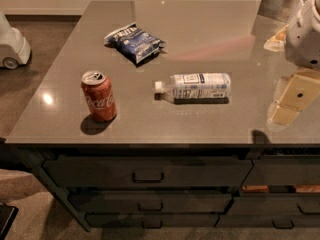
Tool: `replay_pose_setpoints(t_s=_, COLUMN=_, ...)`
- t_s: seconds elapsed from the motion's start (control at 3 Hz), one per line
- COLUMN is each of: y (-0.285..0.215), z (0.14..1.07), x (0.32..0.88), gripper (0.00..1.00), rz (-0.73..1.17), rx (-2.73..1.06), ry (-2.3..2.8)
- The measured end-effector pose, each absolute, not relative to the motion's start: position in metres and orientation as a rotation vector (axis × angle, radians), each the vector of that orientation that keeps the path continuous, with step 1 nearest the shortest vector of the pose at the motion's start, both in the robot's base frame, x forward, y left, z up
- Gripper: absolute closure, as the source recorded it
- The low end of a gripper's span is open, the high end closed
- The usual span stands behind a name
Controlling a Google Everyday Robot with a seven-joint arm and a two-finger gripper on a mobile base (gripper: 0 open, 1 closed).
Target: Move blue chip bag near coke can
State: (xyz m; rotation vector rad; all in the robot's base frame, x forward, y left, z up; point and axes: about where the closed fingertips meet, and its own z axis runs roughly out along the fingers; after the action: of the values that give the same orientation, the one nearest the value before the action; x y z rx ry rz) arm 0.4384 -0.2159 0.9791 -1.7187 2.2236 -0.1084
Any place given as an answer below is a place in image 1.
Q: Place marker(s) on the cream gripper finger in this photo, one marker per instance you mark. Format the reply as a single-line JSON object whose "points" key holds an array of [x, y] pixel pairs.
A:
{"points": [[277, 42], [293, 95]]}

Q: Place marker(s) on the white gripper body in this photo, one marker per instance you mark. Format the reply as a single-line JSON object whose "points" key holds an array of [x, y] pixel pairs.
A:
{"points": [[304, 39]]}

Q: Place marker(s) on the blue chip bag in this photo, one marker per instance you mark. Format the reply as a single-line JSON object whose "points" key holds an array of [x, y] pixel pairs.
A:
{"points": [[134, 43]]}

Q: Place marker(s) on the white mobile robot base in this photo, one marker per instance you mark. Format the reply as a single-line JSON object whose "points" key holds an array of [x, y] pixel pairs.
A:
{"points": [[14, 47]]}

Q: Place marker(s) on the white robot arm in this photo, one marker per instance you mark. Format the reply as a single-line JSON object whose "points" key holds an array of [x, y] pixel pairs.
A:
{"points": [[299, 39]]}

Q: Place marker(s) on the red coke can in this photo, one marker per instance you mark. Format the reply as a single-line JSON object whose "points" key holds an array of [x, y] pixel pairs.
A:
{"points": [[98, 94]]}

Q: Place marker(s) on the clear plastic water bottle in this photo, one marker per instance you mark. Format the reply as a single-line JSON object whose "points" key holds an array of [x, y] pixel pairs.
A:
{"points": [[195, 86]]}

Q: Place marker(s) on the dark drawer cabinet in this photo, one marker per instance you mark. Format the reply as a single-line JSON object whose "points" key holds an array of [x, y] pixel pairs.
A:
{"points": [[153, 186]]}

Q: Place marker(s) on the black object on floor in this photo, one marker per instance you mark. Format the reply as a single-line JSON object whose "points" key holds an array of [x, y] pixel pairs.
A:
{"points": [[7, 216]]}

